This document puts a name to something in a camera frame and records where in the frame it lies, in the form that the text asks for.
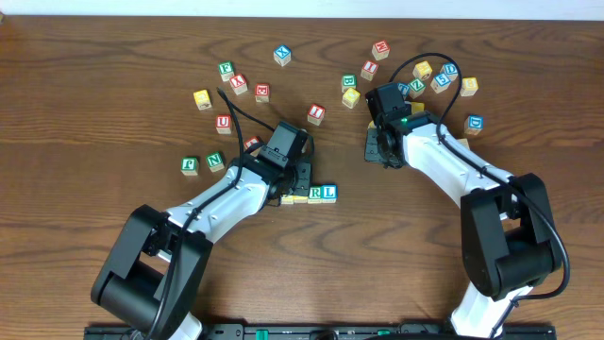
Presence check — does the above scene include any yellow C block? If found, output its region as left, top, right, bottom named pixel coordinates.
left=280, top=195, right=294, bottom=205

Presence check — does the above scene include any green R block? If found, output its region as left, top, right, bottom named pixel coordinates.
left=308, top=186, right=322, bottom=204

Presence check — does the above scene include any yellow O block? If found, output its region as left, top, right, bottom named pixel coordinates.
left=293, top=195, right=309, bottom=204

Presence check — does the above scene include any blue L block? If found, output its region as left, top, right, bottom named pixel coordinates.
left=321, top=184, right=338, bottom=203

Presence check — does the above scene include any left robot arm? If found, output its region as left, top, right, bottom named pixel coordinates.
left=91, top=122, right=313, bottom=339

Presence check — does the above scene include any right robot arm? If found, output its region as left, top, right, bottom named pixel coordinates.
left=365, top=83, right=569, bottom=338

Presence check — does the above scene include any blue T block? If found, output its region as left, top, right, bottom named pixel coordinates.
left=397, top=82, right=411, bottom=99

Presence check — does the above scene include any yellow block hammer side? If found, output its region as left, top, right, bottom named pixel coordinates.
left=411, top=102, right=425, bottom=114

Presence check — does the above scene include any green Z block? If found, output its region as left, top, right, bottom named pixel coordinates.
left=409, top=78, right=426, bottom=99

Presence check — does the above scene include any red A block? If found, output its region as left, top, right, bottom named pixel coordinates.
left=244, top=136, right=263, bottom=157

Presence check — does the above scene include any yellow block centre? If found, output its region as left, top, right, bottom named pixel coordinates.
left=342, top=88, right=361, bottom=109

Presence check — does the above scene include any red I block centre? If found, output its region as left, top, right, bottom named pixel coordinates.
left=307, top=104, right=326, bottom=126

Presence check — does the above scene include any red i block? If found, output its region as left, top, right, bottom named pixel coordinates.
left=361, top=60, right=378, bottom=81
left=307, top=104, right=326, bottom=126

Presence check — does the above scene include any red I block upper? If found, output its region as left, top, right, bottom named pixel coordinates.
left=361, top=60, right=378, bottom=81

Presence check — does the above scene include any green B block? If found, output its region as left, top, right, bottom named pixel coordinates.
left=342, top=74, right=358, bottom=93

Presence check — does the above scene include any yellow block upper right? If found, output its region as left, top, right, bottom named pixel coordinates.
left=412, top=60, right=432, bottom=81

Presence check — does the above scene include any blue 5 block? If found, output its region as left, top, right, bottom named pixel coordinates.
left=430, top=73, right=451, bottom=94

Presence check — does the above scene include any red block top right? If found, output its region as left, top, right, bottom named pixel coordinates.
left=372, top=40, right=391, bottom=60

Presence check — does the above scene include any red E block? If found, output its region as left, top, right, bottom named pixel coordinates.
left=255, top=83, right=270, bottom=103

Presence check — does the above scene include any red U block left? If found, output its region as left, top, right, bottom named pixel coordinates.
left=215, top=115, right=233, bottom=135

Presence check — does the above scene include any blue D block upper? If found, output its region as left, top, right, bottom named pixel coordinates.
left=440, top=62, right=459, bottom=81

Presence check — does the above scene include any blue d block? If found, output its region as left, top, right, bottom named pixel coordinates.
left=463, top=115, right=484, bottom=135
left=440, top=62, right=459, bottom=81

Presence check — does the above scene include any green N block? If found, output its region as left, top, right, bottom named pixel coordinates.
left=206, top=151, right=225, bottom=173

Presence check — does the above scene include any red X block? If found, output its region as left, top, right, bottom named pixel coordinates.
left=229, top=74, right=248, bottom=95

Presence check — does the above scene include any plain wood L block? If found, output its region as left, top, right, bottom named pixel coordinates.
left=458, top=139, right=470, bottom=149

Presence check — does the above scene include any yellow 8 block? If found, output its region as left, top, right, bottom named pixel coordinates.
left=460, top=77, right=479, bottom=97

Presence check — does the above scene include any blue D block right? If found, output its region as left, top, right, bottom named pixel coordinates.
left=463, top=115, right=484, bottom=135

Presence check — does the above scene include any blue X block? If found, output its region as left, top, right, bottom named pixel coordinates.
left=274, top=44, right=292, bottom=67

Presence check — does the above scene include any yellow block far left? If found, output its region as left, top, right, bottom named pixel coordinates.
left=193, top=90, right=212, bottom=111

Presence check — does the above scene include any green J block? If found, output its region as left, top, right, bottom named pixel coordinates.
left=180, top=157, right=199, bottom=176

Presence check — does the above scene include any green F block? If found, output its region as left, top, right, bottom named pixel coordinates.
left=218, top=60, right=235, bottom=82

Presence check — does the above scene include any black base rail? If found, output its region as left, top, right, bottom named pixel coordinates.
left=83, top=323, right=557, bottom=340

